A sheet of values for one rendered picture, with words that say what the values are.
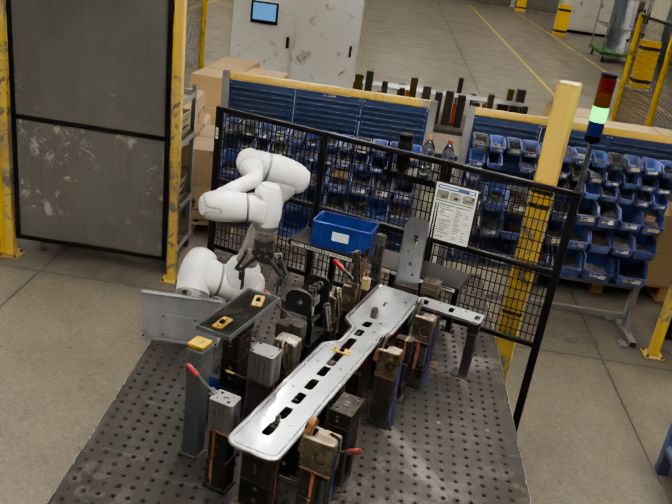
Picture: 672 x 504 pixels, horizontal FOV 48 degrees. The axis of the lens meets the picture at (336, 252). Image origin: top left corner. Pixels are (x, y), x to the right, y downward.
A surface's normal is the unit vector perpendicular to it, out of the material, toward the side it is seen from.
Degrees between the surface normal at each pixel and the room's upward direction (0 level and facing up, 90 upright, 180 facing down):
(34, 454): 0
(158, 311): 90
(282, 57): 90
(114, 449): 0
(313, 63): 90
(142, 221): 89
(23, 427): 0
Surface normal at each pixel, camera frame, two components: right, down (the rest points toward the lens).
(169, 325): -0.04, 0.39
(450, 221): -0.40, 0.32
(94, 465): 0.13, -0.91
